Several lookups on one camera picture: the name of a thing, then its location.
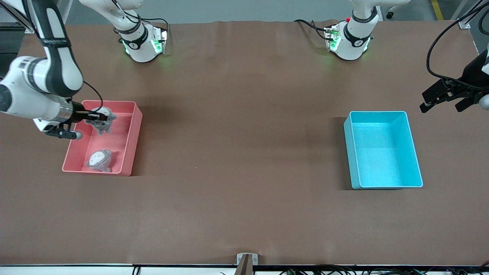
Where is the grey plush toy with loop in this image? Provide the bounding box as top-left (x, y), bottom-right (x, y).
top-left (85, 107), bottom-right (117, 135)

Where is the pink plastic box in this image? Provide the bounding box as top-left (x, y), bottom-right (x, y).
top-left (62, 100), bottom-right (143, 177)

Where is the blue plastic box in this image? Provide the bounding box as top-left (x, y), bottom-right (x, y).
top-left (343, 111), bottom-right (424, 190)

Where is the metal right base connector plate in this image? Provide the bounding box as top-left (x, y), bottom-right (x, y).
top-left (152, 25), bottom-right (169, 55)

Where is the metal base connector plate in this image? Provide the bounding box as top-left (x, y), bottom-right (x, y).
top-left (325, 24), bottom-right (341, 52)
top-left (152, 25), bottom-right (169, 55)

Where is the metal left base connector plate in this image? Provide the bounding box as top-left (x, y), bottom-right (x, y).
top-left (325, 24), bottom-right (341, 52)

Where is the brown table cover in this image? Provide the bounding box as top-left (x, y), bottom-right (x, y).
top-left (0, 20), bottom-right (489, 266)

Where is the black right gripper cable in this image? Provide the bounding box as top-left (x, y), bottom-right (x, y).
top-left (82, 80), bottom-right (104, 113)

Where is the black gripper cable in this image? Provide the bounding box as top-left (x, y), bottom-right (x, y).
top-left (82, 80), bottom-right (104, 113)
top-left (426, 0), bottom-right (489, 91)

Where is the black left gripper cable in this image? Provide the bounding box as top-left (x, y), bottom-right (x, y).
top-left (426, 0), bottom-right (489, 91)

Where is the slanted aluminium frame profile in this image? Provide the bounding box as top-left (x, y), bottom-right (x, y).
top-left (451, 0), bottom-right (489, 30)
top-left (0, 6), bottom-right (37, 34)

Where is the black right base cable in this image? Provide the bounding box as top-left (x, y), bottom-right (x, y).
top-left (111, 0), bottom-right (171, 43)

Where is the black base cable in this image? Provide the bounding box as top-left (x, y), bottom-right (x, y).
top-left (293, 19), bottom-right (330, 41)
top-left (111, 0), bottom-right (171, 43)

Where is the black left base cable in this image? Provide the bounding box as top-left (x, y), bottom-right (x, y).
top-left (293, 19), bottom-right (330, 41)

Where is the brown wooden post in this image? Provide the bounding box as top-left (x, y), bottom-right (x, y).
top-left (234, 254), bottom-right (253, 275)

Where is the grey metal bracket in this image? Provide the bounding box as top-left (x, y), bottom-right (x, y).
top-left (236, 253), bottom-right (259, 265)

